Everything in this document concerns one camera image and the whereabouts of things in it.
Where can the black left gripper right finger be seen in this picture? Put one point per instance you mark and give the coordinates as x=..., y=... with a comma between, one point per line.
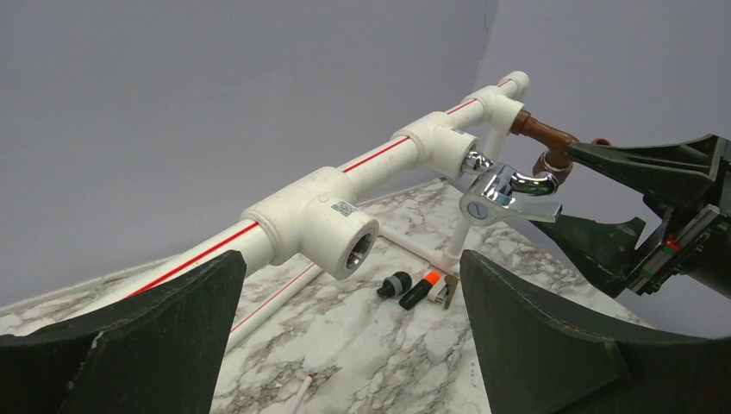
x=541, y=353

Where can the chrome metal faucet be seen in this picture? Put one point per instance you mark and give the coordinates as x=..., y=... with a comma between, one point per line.
x=494, y=194

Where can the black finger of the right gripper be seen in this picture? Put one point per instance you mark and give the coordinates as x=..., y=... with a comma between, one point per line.
x=681, y=175
x=604, y=253

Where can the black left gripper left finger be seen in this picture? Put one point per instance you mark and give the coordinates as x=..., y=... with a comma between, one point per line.
x=159, y=351

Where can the white PVC pipe frame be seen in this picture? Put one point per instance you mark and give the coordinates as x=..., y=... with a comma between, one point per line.
x=315, y=216

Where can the brown plastic faucet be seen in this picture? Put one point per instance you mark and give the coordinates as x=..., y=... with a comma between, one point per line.
x=561, y=147

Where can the black orange faucet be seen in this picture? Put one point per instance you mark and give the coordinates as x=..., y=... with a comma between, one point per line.
x=435, y=287

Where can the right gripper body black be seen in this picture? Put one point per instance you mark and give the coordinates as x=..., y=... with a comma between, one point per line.
x=693, y=242

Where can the black round faucet fitting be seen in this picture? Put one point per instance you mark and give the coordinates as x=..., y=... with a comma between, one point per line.
x=395, y=285

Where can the white red marker pen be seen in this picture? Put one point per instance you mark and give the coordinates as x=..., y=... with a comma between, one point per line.
x=297, y=401

